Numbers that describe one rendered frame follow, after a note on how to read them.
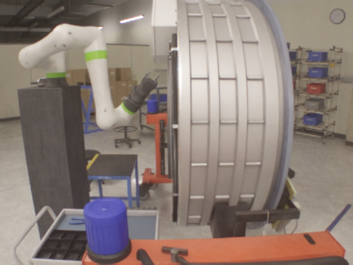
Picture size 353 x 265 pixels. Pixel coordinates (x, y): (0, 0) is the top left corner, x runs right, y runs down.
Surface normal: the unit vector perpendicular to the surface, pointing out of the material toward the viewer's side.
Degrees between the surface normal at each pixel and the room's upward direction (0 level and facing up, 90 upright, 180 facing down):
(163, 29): 133
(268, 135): 86
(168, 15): 43
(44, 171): 90
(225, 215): 90
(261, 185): 106
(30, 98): 90
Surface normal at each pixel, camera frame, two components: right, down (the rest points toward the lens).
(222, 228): 0.03, 0.24
